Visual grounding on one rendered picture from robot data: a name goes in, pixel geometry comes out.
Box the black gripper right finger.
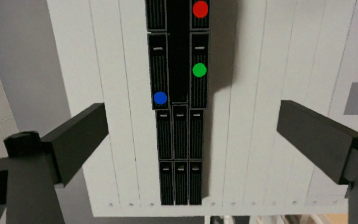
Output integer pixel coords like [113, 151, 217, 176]
[276, 100, 358, 224]

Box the white open rack frame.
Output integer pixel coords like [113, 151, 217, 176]
[47, 0, 358, 217]

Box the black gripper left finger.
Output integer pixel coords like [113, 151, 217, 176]
[0, 102, 109, 224]

